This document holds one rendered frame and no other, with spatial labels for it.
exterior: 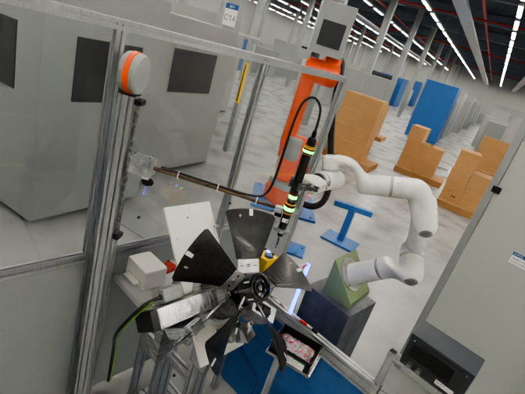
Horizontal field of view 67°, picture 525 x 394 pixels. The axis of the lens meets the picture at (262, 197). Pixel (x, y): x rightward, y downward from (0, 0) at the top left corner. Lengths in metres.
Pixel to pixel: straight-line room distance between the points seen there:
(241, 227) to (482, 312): 2.09
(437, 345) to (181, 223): 1.17
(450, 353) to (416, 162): 9.20
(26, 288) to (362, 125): 8.44
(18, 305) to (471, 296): 2.82
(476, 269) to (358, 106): 6.90
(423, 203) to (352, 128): 7.98
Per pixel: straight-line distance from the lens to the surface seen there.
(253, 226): 1.76
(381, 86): 12.12
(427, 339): 1.82
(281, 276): 1.84
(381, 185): 1.73
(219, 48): 2.03
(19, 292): 2.04
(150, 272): 2.04
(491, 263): 3.22
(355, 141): 9.67
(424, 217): 1.80
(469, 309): 3.35
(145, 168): 1.66
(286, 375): 2.40
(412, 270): 2.12
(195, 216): 1.85
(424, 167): 10.83
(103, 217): 1.83
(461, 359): 1.83
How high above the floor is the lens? 2.13
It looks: 21 degrees down
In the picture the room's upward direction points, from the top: 17 degrees clockwise
